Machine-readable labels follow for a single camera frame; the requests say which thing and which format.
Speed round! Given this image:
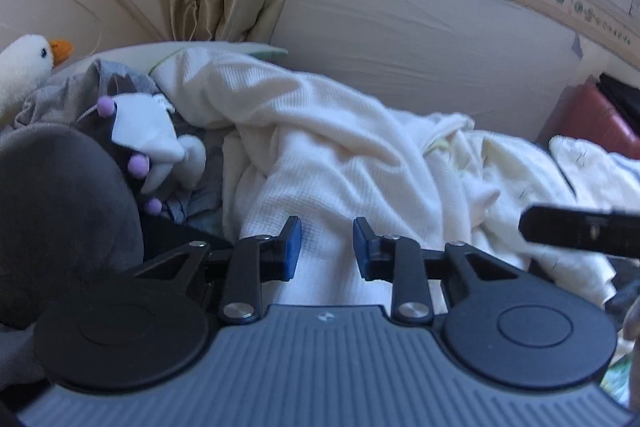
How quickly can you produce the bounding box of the grey white plush toy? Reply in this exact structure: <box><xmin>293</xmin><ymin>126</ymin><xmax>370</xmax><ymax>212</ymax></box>
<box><xmin>79</xmin><ymin>91</ymin><xmax>207</xmax><ymax>216</ymax></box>

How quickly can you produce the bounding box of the black garment on cushion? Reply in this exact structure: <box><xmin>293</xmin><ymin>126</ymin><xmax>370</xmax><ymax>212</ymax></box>
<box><xmin>597</xmin><ymin>74</ymin><xmax>640</xmax><ymax>135</ymax></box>

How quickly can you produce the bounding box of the cream knit baby cardigan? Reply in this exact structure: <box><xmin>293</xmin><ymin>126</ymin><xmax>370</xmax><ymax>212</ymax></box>
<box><xmin>152</xmin><ymin>48</ymin><xmax>615</xmax><ymax>306</ymax></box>

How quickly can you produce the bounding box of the white goose plush toy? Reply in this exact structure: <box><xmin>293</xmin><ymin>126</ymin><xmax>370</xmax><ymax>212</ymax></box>
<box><xmin>0</xmin><ymin>35</ymin><xmax>74</xmax><ymax>122</ymax></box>

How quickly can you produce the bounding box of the pale printed cream garment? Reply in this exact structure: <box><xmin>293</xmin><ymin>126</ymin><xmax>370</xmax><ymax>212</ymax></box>
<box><xmin>549</xmin><ymin>135</ymin><xmax>640</xmax><ymax>213</ymax></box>

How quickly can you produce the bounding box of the red leather cushion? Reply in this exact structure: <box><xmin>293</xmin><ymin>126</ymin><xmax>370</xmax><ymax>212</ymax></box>
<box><xmin>547</xmin><ymin>83</ymin><xmax>639</xmax><ymax>159</ymax></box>

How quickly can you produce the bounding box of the grey cloth garment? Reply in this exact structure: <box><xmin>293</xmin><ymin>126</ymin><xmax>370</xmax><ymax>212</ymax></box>
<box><xmin>12</xmin><ymin>60</ymin><xmax>231</xmax><ymax>235</ymax></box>

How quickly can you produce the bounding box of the dark grey pillow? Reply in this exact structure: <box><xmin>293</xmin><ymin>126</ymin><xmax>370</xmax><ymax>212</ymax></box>
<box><xmin>1</xmin><ymin>124</ymin><xmax>143</xmax><ymax>329</ymax></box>

